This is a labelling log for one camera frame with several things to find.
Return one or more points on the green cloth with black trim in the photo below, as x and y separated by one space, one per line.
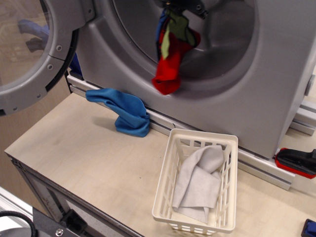
178 25

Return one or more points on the black metal bracket plate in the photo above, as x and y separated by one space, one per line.
54 225

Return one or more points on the grey felt cloth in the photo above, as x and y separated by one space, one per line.
198 183

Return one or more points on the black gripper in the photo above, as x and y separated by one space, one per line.
196 7

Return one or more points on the aluminium table frame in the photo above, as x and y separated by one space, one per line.
63 206

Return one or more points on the white plastic laundry basket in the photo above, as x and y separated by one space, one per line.
181 144

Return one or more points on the red cloth with black trim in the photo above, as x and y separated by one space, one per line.
167 79

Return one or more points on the blue black clamp corner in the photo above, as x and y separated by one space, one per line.
309 229

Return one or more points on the light blue cloth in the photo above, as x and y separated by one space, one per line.
161 22

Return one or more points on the blue folded cloth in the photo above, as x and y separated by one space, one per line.
133 118

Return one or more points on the round grey machine door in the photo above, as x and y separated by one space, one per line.
25 77

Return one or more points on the grey toy washing machine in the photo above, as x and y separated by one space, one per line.
247 77

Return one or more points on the blue clamp behind door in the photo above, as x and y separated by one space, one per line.
40 33

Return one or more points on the red and black clamp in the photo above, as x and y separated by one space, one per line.
297 162

